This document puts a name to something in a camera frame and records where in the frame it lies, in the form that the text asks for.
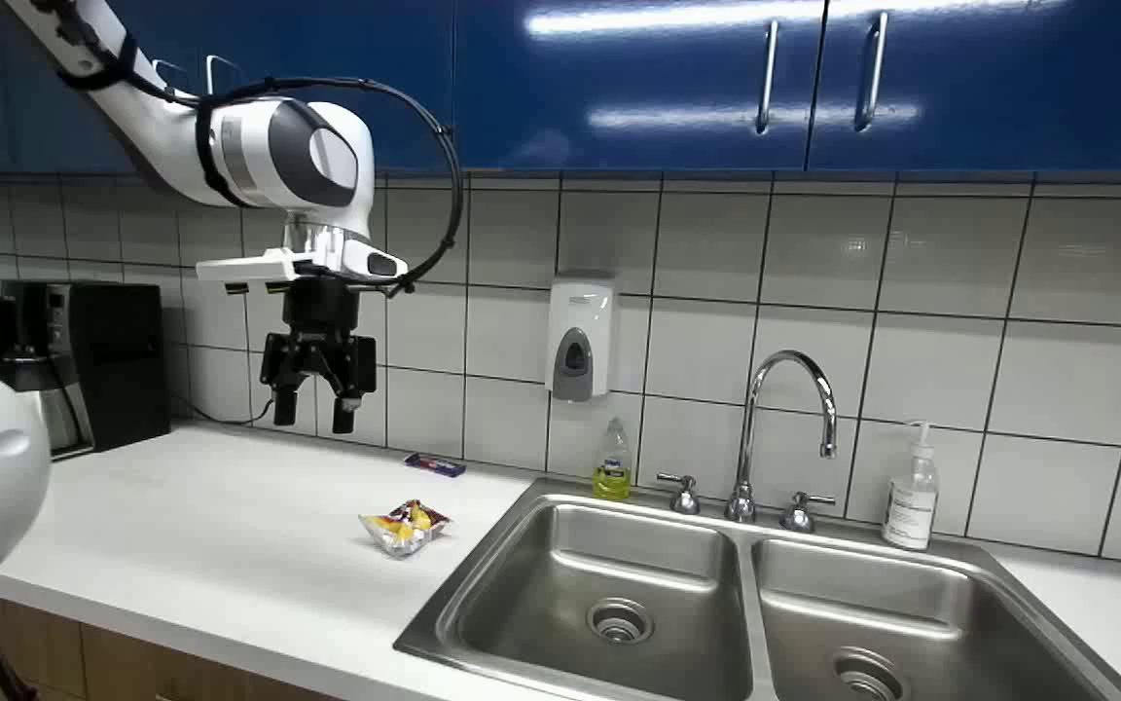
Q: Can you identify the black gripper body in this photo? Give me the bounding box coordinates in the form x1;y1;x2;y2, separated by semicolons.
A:
261;278;377;393

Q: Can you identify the yellow red chips packet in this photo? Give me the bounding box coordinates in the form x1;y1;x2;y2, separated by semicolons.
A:
364;497;449;558

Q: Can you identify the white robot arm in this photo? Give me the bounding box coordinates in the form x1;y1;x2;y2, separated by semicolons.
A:
6;0;405;434

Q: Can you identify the small dark purple packet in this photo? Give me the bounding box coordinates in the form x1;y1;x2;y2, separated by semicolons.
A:
405;453;466;479

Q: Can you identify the stainless steel double sink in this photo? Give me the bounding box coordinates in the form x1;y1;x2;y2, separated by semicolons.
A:
401;483;1121;701

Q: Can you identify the black coffee maker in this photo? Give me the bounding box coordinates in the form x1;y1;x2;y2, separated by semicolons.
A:
0;282;170;457

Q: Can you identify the yellow dish soap bottle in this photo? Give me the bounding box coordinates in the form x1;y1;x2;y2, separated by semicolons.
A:
591;417;634;497

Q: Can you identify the blue upper cabinet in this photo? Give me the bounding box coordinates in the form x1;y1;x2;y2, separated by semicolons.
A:
0;0;1121;182

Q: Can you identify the wooden lower cabinet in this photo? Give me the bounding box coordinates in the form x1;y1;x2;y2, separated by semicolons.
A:
0;600;331;701

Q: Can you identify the chrome gooseneck faucet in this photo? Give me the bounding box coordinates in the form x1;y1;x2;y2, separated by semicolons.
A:
724;349;840;520

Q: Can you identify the clear pump soap bottle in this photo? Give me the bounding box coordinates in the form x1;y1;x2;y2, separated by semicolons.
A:
884;426;939;550

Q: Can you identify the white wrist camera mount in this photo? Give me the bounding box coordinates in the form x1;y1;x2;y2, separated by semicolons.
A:
196;219;409;284

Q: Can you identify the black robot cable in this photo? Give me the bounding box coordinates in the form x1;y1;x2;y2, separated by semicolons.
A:
193;74;471;299

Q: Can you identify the white wall soap dispenser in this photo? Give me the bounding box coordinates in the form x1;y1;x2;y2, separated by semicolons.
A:
551;282;617;400

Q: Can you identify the left chrome faucet handle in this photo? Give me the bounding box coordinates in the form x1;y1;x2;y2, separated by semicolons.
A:
657;475;702;513

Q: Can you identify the chrome faucet handle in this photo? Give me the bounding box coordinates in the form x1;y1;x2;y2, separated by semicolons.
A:
780;491;837;535
657;475;702;513

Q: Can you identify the right chrome faucet handle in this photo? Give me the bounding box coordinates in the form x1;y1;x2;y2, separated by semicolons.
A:
780;491;837;535

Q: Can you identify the silver left cabinet handle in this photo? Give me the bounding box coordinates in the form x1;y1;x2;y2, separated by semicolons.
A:
753;19;783;136

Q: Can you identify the silver cabinet handle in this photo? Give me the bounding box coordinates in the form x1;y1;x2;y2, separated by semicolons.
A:
858;12;892;134
753;19;783;136

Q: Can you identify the silver right cabinet handle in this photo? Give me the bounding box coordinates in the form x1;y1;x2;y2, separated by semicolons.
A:
858;12;892;134

